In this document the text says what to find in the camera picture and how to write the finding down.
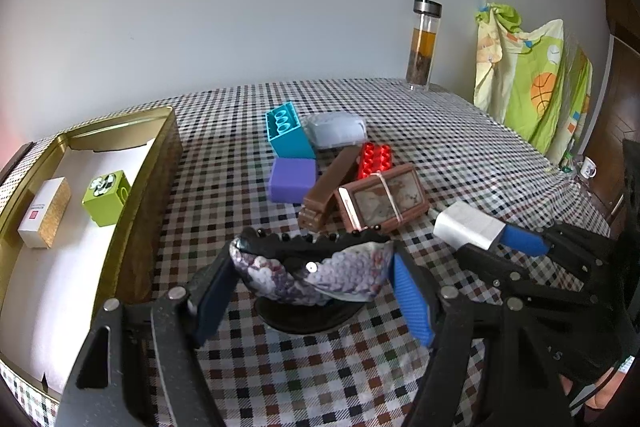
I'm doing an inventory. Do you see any gold metal tin box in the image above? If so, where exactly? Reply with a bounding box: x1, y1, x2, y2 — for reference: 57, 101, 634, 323
0, 106, 183, 408

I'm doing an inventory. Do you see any brown chocolate bar toy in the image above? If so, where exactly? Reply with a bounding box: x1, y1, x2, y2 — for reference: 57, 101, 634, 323
298, 146, 362, 230

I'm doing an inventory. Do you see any dark wooden door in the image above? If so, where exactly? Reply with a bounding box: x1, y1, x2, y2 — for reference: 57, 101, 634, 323
590, 0, 640, 238

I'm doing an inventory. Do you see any silver white small box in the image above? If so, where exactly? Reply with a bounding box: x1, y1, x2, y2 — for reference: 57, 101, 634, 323
432, 201, 508, 250

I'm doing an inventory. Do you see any glass tea bottle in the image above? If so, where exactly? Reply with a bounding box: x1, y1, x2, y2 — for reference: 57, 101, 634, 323
406, 0, 443, 92

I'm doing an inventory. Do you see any floral hair claw clip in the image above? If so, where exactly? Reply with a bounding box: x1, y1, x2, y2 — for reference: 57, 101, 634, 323
229, 227, 396, 335

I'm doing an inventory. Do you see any green printed blanket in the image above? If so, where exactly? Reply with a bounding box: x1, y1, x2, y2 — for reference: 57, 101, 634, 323
472, 2, 593, 168

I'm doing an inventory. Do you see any brown framed card box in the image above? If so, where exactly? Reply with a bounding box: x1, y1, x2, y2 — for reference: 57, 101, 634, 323
334, 163, 431, 235

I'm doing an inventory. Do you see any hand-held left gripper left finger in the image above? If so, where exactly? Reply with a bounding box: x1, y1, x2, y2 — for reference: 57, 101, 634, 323
57, 247, 238, 427

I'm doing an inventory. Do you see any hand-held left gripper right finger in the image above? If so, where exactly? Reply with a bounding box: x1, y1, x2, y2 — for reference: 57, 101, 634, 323
390, 249, 571, 427

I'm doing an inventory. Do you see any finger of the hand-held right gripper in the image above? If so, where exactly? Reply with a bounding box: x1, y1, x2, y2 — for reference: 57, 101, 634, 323
457, 244, 556, 310
499, 222, 623, 285

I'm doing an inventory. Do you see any white paper lining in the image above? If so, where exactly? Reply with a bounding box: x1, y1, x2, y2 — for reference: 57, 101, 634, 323
0, 137, 156, 395

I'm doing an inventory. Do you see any teal building block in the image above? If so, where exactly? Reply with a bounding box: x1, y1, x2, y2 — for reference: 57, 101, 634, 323
264, 103, 317, 159

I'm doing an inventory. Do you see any checkered tablecloth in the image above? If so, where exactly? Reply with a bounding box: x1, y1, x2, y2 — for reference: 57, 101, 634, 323
0, 78, 616, 427

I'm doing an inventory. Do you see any white and gold small box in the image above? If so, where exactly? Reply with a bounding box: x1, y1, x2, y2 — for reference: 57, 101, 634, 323
17, 177, 72, 249

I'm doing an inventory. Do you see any red building block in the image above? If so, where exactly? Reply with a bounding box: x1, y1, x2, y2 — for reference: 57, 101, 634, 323
356, 142, 393, 182

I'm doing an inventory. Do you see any green cube box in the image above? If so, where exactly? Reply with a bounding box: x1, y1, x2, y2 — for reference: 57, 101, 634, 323
82, 170, 132, 227

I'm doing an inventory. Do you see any clear plastic box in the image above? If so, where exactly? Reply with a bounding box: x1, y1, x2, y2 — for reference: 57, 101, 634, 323
304, 112, 367, 151

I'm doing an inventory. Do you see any purple block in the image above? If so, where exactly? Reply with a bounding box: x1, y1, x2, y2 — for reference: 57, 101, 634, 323
267, 157, 318, 204

